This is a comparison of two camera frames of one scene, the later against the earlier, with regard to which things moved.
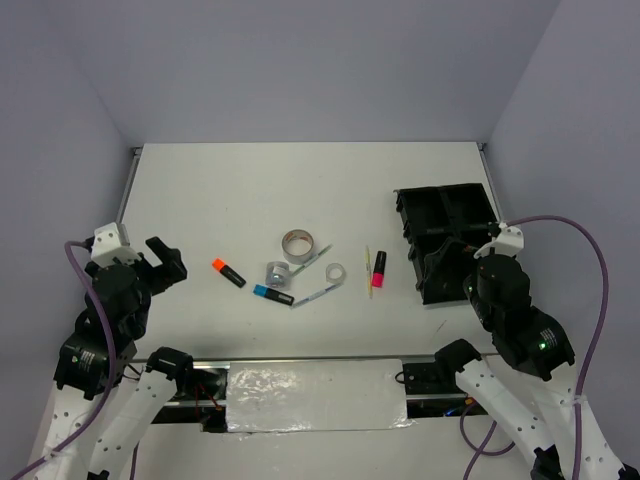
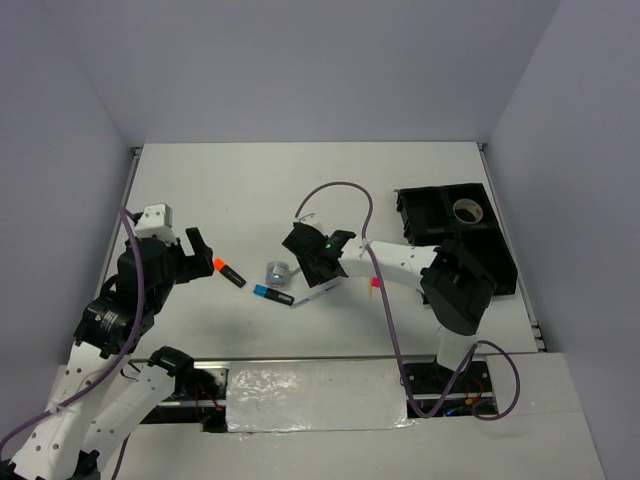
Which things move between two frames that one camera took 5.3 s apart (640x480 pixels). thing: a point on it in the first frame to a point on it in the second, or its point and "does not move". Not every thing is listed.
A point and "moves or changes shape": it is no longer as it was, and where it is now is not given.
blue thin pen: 317,295 does not move
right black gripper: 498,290 to 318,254
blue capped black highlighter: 267,292 does not move
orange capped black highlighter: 228,272 does not move
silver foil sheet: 316,395 does not move
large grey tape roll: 297,246 moves or changes shape
